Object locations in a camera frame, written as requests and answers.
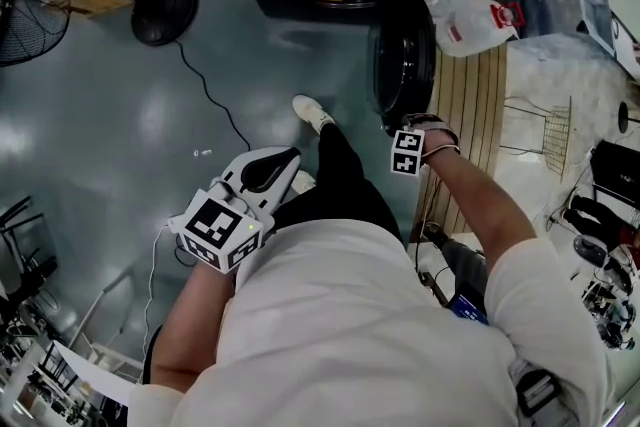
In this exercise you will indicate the grey metal frame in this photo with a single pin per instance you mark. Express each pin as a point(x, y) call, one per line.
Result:
point(100, 315)

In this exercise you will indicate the person's right forearm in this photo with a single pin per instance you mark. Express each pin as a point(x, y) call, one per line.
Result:
point(470, 200)

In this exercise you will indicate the person in white shirt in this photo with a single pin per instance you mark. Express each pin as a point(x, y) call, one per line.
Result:
point(350, 325)

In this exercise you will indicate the person's left forearm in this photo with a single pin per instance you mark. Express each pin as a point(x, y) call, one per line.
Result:
point(192, 325)

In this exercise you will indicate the striped wooden mat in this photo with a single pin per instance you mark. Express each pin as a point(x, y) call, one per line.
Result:
point(470, 115)

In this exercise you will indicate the black round washer door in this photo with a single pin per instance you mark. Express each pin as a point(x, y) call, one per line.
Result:
point(402, 65)

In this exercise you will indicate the black monitor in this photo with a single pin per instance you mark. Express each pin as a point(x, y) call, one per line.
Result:
point(617, 175)

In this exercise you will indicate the black chairs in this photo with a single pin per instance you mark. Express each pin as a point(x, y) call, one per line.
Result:
point(25, 240)

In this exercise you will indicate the small white floor debris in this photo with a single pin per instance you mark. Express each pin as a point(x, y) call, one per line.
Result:
point(202, 152)

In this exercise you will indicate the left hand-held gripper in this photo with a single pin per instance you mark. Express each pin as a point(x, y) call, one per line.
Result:
point(210, 220)

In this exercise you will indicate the person's white shoe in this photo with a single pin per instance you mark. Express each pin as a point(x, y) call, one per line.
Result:
point(304, 180)
point(310, 110)

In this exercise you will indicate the clear plastic wrapped box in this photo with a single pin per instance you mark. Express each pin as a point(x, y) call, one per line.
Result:
point(555, 0)

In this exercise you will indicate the white paper sheet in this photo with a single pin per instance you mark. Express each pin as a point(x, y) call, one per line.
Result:
point(95, 372)

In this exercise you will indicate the phone with blue screen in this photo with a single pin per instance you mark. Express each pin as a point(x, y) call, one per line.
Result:
point(467, 307)

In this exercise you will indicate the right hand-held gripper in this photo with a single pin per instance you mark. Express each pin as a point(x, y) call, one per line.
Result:
point(407, 150)

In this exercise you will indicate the person's black trousers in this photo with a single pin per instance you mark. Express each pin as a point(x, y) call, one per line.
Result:
point(345, 185)

